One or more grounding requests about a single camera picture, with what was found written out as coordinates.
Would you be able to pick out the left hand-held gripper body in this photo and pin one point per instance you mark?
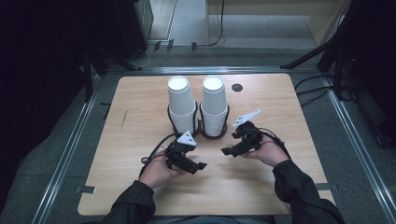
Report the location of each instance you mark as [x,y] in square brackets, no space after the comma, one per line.
[178,152]

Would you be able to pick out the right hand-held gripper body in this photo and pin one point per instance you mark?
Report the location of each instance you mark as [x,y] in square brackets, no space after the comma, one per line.
[250,137]

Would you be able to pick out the stack of white cups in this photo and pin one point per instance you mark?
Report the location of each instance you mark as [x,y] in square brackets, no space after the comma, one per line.
[214,99]
[180,99]

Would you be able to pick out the person's right hand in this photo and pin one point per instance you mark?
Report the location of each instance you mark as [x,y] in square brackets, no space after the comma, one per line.
[267,152]

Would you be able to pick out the person's left hand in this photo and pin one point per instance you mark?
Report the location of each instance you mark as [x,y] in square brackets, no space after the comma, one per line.
[155,171]

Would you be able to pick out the black round table grommet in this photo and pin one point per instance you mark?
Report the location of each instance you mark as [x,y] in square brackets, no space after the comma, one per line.
[237,87]

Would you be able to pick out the grey tape strip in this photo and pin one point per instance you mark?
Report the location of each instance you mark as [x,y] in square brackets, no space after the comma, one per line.
[325,186]
[85,189]

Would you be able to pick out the black tripod stand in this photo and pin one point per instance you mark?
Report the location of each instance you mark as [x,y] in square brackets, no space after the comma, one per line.
[330,46]

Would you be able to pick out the black metal stand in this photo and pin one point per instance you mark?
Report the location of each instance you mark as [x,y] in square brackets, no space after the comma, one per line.
[93,65]

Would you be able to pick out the light wooden furniture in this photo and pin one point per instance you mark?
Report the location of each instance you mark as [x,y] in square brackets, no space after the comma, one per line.
[320,28]

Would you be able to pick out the black cabinet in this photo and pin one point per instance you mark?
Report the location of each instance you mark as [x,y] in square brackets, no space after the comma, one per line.
[134,25]

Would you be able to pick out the metal floor rail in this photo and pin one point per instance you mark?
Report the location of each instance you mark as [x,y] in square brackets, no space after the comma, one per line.
[65,155]
[211,70]
[358,149]

